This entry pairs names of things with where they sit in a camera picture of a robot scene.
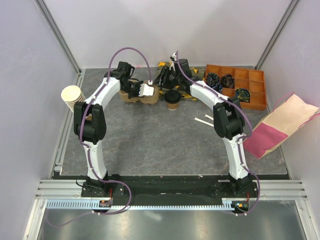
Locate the orange wooden divided tray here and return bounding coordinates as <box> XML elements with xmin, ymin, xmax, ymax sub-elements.
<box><xmin>204</xmin><ymin>64</ymin><xmax>267</xmax><ymax>111</ymax></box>

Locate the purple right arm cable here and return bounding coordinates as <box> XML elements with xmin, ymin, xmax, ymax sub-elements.
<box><xmin>174</xmin><ymin>50</ymin><xmax>262</xmax><ymax>217</ymax></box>

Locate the yellow blue rolled tie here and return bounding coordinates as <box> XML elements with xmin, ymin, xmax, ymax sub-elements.
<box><xmin>235</xmin><ymin>88</ymin><xmax>251</xmax><ymax>103</ymax></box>

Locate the white wrapped straw left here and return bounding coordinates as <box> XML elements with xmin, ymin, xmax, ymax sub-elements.
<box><xmin>194</xmin><ymin>117</ymin><xmax>214</xmax><ymax>127</ymax></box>

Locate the blue striped rolled tie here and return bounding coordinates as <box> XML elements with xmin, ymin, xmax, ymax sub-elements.
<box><xmin>212</xmin><ymin>83</ymin><xmax>223</xmax><ymax>94</ymax></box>

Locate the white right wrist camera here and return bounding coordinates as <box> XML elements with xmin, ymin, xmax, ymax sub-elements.
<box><xmin>169</xmin><ymin>52</ymin><xmax>177</xmax><ymax>71</ymax></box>

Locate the beige pink paper bag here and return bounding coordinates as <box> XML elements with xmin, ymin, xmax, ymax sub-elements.
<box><xmin>243</xmin><ymin>93</ymin><xmax>320</xmax><ymax>159</ymax></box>

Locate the white wrapped straw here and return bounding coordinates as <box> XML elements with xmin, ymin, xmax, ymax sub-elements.
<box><xmin>205</xmin><ymin>114</ymin><xmax>214</xmax><ymax>121</ymax></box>
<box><xmin>194</xmin><ymin>117</ymin><xmax>214</xmax><ymax>127</ymax></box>

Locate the brown pulp cup carrier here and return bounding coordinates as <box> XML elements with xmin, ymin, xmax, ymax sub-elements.
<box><xmin>118</xmin><ymin>85</ymin><xmax>159</xmax><ymax>105</ymax></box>

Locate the dark blue rolled tie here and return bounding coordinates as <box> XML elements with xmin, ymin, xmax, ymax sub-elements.
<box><xmin>206</xmin><ymin>72</ymin><xmax>220</xmax><ymax>87</ymax></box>

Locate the dark patterned rolled tie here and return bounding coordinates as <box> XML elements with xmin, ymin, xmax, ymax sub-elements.
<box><xmin>221</xmin><ymin>73</ymin><xmax>235</xmax><ymax>89</ymax></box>

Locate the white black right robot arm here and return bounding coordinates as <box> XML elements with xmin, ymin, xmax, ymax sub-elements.
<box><xmin>154</xmin><ymin>55</ymin><xmax>260</xmax><ymax>197</ymax></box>

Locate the slotted grey cable duct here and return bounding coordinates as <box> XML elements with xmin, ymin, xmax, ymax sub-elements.
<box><xmin>46</xmin><ymin>199</ymin><xmax>248</xmax><ymax>211</ymax></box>

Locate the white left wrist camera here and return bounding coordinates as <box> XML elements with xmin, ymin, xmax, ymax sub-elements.
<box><xmin>138</xmin><ymin>80</ymin><xmax>155</xmax><ymax>97</ymax></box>

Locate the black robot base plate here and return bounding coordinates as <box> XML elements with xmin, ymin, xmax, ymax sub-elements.
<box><xmin>94</xmin><ymin>174</ymin><xmax>257</xmax><ymax>205</ymax></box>

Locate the stack of paper cups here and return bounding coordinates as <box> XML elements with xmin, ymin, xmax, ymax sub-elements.
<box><xmin>60</xmin><ymin>85</ymin><xmax>86</xmax><ymax>113</ymax></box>

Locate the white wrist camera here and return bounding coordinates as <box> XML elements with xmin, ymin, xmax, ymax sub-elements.
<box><xmin>138</xmin><ymin>80</ymin><xmax>155</xmax><ymax>97</ymax></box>
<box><xmin>169</xmin><ymin>52</ymin><xmax>177</xmax><ymax>71</ymax></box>

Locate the white wrapped straw right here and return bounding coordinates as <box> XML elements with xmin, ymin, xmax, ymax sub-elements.
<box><xmin>205</xmin><ymin>114</ymin><xmax>214</xmax><ymax>121</ymax></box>

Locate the brown paper coffee cup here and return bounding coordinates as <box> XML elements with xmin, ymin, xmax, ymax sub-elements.
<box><xmin>166</xmin><ymin>101</ymin><xmax>179</xmax><ymax>111</ymax></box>

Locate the black plastic cup lid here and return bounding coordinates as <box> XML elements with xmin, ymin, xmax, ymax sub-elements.
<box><xmin>164</xmin><ymin>89</ymin><xmax>181</xmax><ymax>104</ymax></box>

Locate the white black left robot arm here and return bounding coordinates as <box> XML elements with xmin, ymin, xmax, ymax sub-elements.
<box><xmin>73</xmin><ymin>61</ymin><xmax>135</xmax><ymax>198</ymax></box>

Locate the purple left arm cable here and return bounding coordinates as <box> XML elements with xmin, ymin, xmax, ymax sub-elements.
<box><xmin>44</xmin><ymin>46</ymin><xmax>154</xmax><ymax>228</ymax></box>

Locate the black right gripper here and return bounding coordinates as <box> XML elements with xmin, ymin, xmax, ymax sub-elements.
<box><xmin>152</xmin><ymin>66</ymin><xmax>181</xmax><ymax>90</ymax></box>

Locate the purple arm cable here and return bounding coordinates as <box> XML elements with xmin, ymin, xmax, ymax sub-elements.
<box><xmin>44</xmin><ymin>46</ymin><xmax>154</xmax><ymax>228</ymax></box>
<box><xmin>174</xmin><ymin>50</ymin><xmax>262</xmax><ymax>217</ymax></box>

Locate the camouflage folded cloth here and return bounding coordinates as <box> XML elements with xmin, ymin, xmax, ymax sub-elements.
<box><xmin>156</xmin><ymin>61</ymin><xmax>206</xmax><ymax>101</ymax></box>

